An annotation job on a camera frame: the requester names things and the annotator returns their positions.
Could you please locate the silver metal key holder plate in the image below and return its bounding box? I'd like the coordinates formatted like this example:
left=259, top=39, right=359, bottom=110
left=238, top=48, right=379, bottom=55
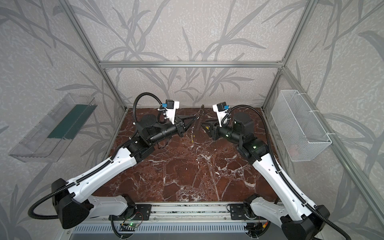
left=198, top=105, right=205, bottom=119

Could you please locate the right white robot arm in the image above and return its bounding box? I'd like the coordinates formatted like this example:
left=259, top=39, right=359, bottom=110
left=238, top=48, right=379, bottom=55
left=202, top=113, right=330, bottom=240

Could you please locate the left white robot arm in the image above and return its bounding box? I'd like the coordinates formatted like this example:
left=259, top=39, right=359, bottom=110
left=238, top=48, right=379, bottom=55
left=51, top=114, right=198, bottom=229

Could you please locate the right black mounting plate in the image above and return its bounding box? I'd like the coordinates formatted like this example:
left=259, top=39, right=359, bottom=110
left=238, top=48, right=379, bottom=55
left=227, top=203, right=267, bottom=223

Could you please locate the black mounting plate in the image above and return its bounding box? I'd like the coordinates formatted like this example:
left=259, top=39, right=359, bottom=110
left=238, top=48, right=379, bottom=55
left=109, top=204, right=152, bottom=221
left=227, top=203, right=267, bottom=223

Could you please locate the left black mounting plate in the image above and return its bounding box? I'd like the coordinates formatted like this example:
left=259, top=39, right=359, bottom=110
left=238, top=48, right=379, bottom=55
left=109, top=204, right=152, bottom=221

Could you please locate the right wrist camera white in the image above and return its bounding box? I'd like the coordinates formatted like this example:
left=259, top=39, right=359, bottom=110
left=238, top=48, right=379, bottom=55
left=213, top=102, right=230, bottom=127

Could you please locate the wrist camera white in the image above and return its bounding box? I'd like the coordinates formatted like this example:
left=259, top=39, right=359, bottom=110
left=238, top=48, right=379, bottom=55
left=158, top=100, right=180, bottom=125
left=213, top=102, right=230, bottom=127

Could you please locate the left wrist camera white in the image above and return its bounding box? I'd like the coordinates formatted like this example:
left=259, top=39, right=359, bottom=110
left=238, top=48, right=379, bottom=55
left=158, top=100, right=180, bottom=125

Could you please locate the right black corrugated cable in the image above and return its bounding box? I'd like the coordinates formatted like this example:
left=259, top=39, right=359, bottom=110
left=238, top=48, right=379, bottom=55
left=226, top=104, right=352, bottom=240

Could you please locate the black corrugated cable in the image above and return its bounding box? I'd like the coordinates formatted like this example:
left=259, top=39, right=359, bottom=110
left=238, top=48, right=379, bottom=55
left=226, top=104, right=352, bottom=240
left=27, top=92, right=164, bottom=220

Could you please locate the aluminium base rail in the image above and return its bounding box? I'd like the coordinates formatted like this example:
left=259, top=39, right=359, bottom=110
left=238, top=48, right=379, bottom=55
left=62, top=201, right=316, bottom=224

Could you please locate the white wire mesh basket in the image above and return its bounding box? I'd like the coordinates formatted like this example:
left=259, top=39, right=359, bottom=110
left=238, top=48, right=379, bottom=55
left=271, top=90, right=332, bottom=162

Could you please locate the left black corrugated cable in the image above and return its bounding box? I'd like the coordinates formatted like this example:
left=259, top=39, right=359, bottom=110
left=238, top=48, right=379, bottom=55
left=27, top=92, right=164, bottom=220

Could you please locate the left circuit board with wires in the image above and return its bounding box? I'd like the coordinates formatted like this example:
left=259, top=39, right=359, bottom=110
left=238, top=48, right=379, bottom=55
left=110, top=219, right=143, bottom=240

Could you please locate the right connector with wires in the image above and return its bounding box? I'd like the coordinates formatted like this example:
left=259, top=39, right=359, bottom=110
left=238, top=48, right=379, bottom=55
left=244, top=217, right=272, bottom=240

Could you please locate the aluminium cage frame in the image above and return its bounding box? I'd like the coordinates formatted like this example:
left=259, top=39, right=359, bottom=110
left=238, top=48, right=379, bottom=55
left=59, top=1, right=384, bottom=223

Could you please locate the clear plastic wall tray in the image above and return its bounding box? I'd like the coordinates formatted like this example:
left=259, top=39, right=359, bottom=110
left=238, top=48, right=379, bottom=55
left=9, top=94, right=98, bottom=163

